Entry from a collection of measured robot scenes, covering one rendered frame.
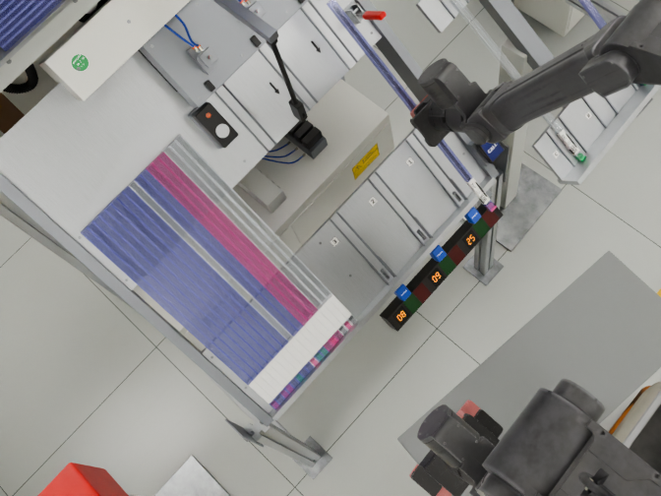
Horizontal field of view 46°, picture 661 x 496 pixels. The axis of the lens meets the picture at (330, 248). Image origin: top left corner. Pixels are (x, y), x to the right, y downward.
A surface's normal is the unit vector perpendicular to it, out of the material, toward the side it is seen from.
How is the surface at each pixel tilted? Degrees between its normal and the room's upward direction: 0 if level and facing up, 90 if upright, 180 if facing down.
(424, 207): 45
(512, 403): 0
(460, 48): 0
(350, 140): 0
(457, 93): 39
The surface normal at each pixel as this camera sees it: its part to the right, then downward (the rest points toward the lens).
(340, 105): -0.15, -0.34
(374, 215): 0.40, 0.18
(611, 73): -0.64, 0.75
